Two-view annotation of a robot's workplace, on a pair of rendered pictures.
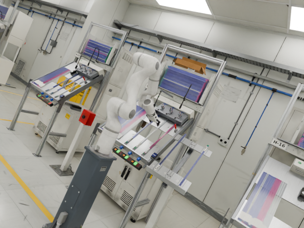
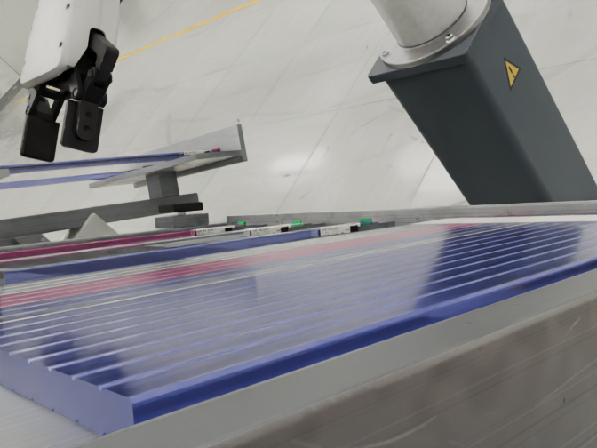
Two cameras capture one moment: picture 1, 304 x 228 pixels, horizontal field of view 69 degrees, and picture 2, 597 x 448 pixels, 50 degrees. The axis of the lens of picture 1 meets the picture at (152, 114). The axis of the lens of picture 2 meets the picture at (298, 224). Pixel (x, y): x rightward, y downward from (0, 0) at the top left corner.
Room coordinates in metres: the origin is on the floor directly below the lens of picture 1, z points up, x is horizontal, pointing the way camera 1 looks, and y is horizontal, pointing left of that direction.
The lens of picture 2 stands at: (2.61, 0.32, 1.16)
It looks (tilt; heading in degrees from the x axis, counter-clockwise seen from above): 32 degrees down; 208
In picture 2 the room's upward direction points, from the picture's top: 43 degrees counter-clockwise
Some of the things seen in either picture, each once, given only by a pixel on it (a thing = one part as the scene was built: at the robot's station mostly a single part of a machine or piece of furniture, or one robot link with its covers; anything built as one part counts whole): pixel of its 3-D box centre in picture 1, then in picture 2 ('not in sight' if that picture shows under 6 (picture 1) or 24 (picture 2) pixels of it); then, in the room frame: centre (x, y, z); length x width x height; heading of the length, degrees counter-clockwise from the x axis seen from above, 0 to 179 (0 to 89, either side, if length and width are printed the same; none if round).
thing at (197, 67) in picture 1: (195, 66); not in sight; (2.80, -0.23, 1.82); 0.68 x 0.30 x 0.20; 59
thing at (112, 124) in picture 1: (115, 113); not in sight; (1.65, 0.25, 1.00); 0.19 x 0.12 x 0.24; 62
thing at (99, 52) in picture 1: (87, 88); not in sight; (3.39, 1.04, 0.95); 1.35 x 0.82 x 1.90; 149
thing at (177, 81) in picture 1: (183, 83); not in sight; (2.48, -0.17, 1.52); 0.51 x 0.13 x 0.27; 59
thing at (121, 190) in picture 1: (138, 177); not in sight; (2.62, -0.19, 0.31); 0.70 x 0.65 x 0.62; 59
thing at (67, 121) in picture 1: (70, 103); not in sight; (3.20, 1.14, 0.66); 1.01 x 0.73 x 1.31; 149
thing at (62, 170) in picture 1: (76, 141); not in sight; (2.59, 0.67, 0.39); 0.24 x 0.24 x 0.78; 59
